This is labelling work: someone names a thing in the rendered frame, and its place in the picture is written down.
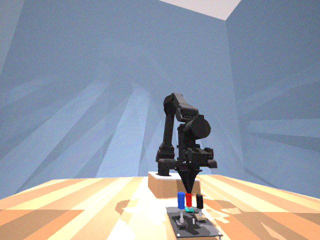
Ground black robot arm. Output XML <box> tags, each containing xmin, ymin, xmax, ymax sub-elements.
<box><xmin>155</xmin><ymin>92</ymin><xmax>214</xmax><ymax>165</ymax></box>

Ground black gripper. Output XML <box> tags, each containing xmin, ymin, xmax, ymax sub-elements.
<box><xmin>158</xmin><ymin>141</ymin><xmax>217</xmax><ymax>194</ymax></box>

